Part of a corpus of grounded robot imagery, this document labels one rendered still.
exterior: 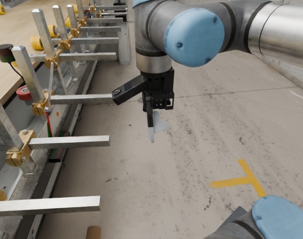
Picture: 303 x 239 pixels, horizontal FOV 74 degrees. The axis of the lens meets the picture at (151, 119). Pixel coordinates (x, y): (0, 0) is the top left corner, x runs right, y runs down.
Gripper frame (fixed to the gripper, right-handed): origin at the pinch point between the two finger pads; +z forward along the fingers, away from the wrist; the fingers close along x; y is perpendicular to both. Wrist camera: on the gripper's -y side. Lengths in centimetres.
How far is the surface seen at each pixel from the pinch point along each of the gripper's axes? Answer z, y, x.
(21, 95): 4, -49, 32
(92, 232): 86, -33, 8
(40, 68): 14, -58, 83
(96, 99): 8.8, -19.0, 31.9
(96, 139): 10.5, -18.1, 7.8
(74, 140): 10.5, -26.0, 8.3
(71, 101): 9.1, -30.1, 32.9
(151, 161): 94, 11, 61
